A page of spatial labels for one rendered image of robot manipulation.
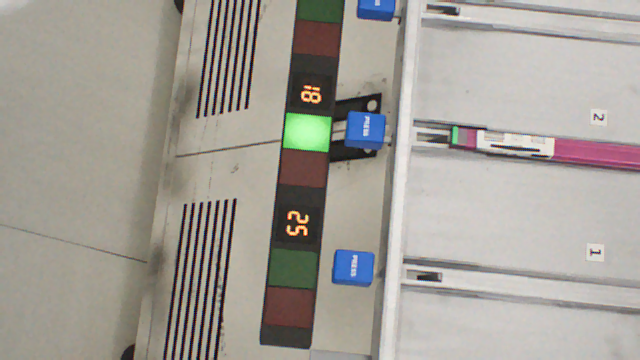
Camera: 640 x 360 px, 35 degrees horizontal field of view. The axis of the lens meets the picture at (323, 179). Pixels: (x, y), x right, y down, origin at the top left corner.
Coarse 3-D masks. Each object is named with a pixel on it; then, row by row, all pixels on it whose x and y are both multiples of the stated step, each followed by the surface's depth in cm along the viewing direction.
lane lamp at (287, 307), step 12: (276, 288) 77; (276, 300) 77; (288, 300) 77; (300, 300) 77; (312, 300) 77; (276, 312) 76; (288, 312) 76; (300, 312) 76; (276, 324) 76; (288, 324) 76; (300, 324) 76
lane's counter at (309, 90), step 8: (296, 72) 81; (304, 72) 81; (296, 80) 81; (304, 80) 81; (312, 80) 81; (320, 80) 81; (328, 80) 81; (296, 88) 81; (304, 88) 81; (312, 88) 81; (320, 88) 81; (328, 88) 81; (296, 96) 81; (304, 96) 81; (312, 96) 81; (320, 96) 81; (328, 96) 81; (296, 104) 81; (304, 104) 81; (312, 104) 81; (320, 104) 81; (328, 104) 81
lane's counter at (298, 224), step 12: (288, 204) 79; (288, 216) 78; (300, 216) 78; (312, 216) 78; (288, 228) 78; (300, 228) 78; (312, 228) 78; (276, 240) 78; (288, 240) 78; (300, 240) 78; (312, 240) 78
